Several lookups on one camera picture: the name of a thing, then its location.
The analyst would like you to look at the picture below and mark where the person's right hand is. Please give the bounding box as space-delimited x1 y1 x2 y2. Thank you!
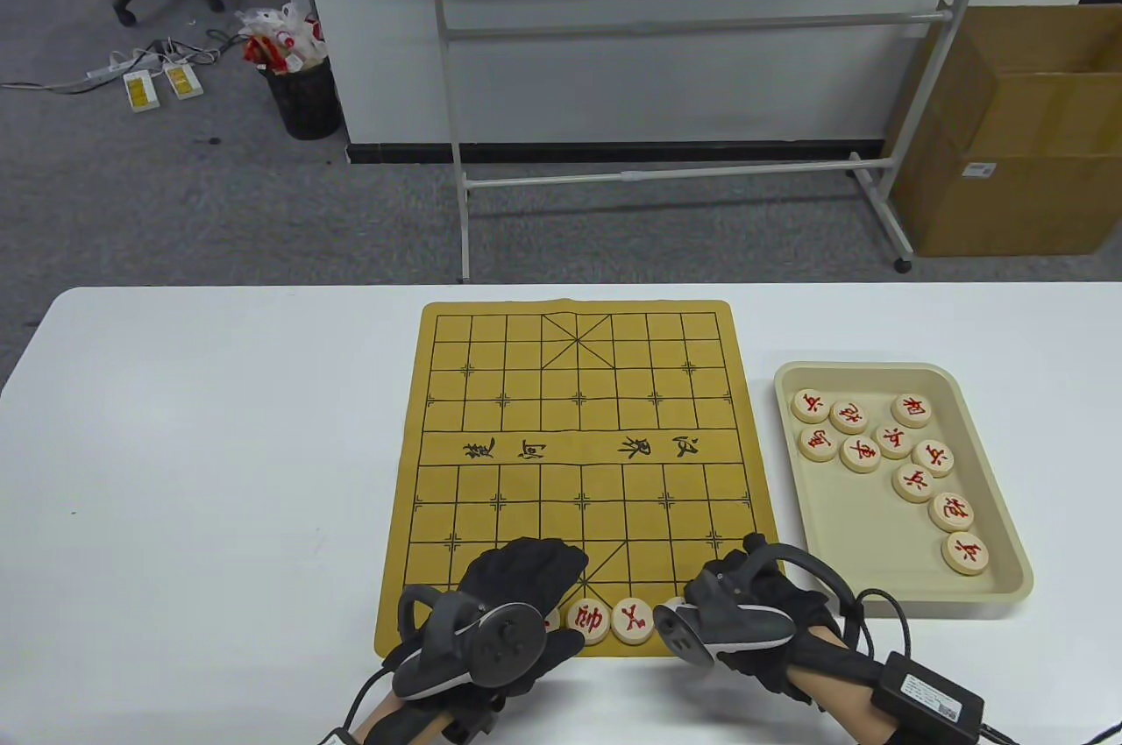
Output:
684 535 841 702

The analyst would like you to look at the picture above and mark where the person's left hand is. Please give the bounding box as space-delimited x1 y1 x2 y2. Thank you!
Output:
390 536 590 744

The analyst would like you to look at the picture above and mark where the group of Chinese chess pieces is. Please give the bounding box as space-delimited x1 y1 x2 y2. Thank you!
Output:
792 387 991 578

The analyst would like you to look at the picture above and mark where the person's left forearm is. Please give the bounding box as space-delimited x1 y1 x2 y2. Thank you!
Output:
351 688 408 745

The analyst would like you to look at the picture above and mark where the yellow chess board mat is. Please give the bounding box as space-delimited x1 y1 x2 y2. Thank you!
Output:
374 300 800 658

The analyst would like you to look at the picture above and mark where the black white handheld controller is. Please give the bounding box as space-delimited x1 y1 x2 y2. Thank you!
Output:
392 585 549 700
651 542 858 669

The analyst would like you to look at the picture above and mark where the black flat glove band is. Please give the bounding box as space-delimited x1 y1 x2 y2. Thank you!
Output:
785 638 882 686

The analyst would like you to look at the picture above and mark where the beige plastic tray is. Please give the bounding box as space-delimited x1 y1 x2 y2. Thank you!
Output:
773 361 1035 603

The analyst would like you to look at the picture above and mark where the black rectangular wrist box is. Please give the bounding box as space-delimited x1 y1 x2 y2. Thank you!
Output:
870 650 987 737

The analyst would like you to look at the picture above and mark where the black trash bin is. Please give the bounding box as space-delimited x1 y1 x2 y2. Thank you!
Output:
259 54 344 141

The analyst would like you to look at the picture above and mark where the brown cardboard box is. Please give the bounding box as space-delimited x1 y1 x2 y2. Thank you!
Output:
884 0 1122 258

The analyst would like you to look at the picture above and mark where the white red plastic trash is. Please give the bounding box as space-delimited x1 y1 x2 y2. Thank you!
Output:
235 3 327 75

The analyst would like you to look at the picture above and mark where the yellow white power strip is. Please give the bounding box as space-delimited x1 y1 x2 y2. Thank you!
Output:
162 60 207 102
121 68 163 115

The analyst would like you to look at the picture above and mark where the black cable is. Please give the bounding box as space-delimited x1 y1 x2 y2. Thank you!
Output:
977 719 1122 745
855 587 913 656
317 666 395 745

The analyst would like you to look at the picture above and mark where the grey floor cable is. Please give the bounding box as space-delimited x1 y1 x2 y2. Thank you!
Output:
0 74 124 93

